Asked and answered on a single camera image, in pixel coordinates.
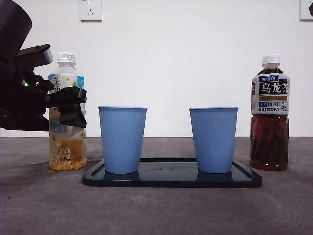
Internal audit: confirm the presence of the white wall socket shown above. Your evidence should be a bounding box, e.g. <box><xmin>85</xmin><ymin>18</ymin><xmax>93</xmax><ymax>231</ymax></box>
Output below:
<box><xmin>79</xmin><ymin>0</ymin><xmax>103</xmax><ymax>22</ymax></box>
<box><xmin>299</xmin><ymin>0</ymin><xmax>313</xmax><ymax>21</ymax></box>

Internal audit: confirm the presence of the jasmine tea bottle white label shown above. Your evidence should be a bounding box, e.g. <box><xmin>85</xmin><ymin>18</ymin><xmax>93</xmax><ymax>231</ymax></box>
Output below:
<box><xmin>48</xmin><ymin>51</ymin><xmax>88</xmax><ymax>171</ymax></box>

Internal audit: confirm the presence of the blue ribbed plastic cup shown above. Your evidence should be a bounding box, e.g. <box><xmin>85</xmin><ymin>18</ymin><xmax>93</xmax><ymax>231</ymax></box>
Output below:
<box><xmin>189</xmin><ymin>106</ymin><xmax>240</xmax><ymax>174</ymax></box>
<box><xmin>97</xmin><ymin>105</ymin><xmax>148</xmax><ymax>174</ymax></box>

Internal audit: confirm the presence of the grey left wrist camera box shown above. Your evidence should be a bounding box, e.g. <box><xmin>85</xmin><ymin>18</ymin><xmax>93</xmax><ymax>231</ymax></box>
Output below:
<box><xmin>16</xmin><ymin>43</ymin><xmax>54</xmax><ymax>67</ymax></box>

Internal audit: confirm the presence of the dark teal rectangular tray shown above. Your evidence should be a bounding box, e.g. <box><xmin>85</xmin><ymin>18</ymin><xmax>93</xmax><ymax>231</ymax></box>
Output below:
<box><xmin>82</xmin><ymin>157</ymin><xmax>263</xmax><ymax>188</ymax></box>

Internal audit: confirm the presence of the dark oolong tea bottle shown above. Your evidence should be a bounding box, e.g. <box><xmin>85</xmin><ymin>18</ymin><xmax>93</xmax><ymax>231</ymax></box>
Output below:
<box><xmin>249</xmin><ymin>54</ymin><xmax>291</xmax><ymax>172</ymax></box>

